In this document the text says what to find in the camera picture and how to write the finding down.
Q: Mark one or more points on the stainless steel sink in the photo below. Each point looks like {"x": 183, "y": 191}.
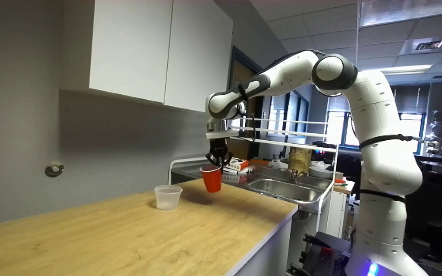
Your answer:
{"x": 283, "y": 191}

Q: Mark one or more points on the white wall cabinet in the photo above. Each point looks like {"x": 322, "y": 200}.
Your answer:
{"x": 144, "y": 51}

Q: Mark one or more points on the round grey wall knob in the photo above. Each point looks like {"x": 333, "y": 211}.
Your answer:
{"x": 54, "y": 169}

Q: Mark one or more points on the ceiling air vent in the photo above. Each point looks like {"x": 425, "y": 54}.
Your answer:
{"x": 430, "y": 45}

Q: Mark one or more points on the red white cardboard box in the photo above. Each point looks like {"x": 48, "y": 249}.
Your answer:
{"x": 237, "y": 166}

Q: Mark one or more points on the orange plastic cup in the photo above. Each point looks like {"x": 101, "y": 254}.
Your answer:
{"x": 212, "y": 180}

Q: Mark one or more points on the window with blinds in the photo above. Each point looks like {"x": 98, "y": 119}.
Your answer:
{"x": 413, "y": 131}

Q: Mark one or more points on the dark wooden door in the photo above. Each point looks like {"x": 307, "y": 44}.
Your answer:
{"x": 244, "y": 71}

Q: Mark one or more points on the rectangular ceiling light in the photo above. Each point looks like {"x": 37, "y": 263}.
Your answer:
{"x": 405, "y": 70}

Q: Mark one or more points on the clear plastic cup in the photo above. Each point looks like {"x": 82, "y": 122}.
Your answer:
{"x": 167, "y": 199}

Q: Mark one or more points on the orange black bar clamp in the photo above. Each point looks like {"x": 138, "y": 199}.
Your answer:
{"x": 326, "y": 252}

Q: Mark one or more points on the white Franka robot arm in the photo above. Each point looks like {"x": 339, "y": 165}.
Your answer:
{"x": 384, "y": 154}

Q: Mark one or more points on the black office chair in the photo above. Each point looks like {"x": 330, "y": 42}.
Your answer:
{"x": 436, "y": 205}

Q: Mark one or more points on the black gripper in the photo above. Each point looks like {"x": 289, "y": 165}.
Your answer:
{"x": 218, "y": 143}

